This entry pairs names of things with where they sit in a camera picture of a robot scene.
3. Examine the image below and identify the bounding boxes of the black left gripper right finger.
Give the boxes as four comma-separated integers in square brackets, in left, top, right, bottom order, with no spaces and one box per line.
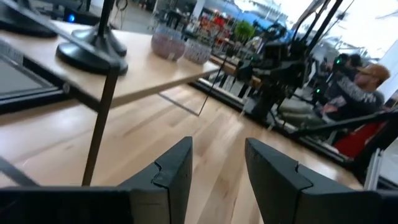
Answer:
[244,138,398,224]

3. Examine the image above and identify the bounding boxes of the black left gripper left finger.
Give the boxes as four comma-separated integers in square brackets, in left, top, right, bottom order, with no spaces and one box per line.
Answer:
[0,136,193,224]

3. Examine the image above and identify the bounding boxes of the pink patterned candle tin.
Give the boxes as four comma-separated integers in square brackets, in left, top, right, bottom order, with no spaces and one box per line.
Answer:
[150,24,187,62]

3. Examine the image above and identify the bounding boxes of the short black candlestick holder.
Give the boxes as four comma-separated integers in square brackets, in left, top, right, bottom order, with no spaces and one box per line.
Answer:
[55,0,129,76]

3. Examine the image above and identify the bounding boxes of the tall black candlestick holder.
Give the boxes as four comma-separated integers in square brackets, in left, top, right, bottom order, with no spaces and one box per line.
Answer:
[0,0,58,39]

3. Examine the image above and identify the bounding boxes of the small green plant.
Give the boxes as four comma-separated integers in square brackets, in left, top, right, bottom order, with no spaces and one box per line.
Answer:
[233,20,256,43]

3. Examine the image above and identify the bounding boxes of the person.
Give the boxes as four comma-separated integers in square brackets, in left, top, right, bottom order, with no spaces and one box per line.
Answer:
[320,53,392,123]

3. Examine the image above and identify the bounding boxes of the red chair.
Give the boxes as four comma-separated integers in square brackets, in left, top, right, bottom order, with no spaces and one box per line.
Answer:
[333,121,388,159]

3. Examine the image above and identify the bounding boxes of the black computer tower blue lights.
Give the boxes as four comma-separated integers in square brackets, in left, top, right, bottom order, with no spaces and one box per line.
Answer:
[63,7,102,26]

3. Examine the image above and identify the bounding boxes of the black camera frame strut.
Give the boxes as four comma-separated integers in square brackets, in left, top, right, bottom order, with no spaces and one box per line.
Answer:
[292,110,398,141]
[290,0,345,63]

